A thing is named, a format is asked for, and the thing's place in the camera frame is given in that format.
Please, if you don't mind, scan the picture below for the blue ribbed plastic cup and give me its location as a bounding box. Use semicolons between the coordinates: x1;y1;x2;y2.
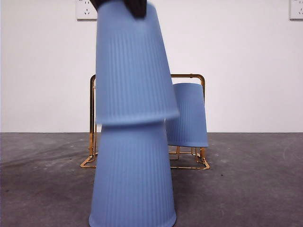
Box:
94;1;180;125
165;82;210;148
88;119;177;227

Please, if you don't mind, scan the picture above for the gold wire cup holder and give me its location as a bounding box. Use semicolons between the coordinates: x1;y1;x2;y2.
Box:
80;73;211;171

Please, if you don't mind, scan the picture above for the white wall socket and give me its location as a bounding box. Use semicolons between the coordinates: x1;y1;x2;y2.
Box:
76;0;98;20
289;0;303;20

